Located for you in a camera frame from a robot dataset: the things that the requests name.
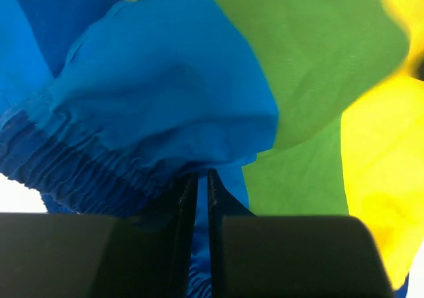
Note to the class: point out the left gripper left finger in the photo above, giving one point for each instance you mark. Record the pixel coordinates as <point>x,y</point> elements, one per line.
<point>64,255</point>

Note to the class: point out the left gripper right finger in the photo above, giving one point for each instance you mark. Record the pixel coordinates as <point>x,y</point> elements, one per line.
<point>289,256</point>

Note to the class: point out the rainbow striped shorts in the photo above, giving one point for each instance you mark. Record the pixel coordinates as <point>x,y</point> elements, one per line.
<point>302,107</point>

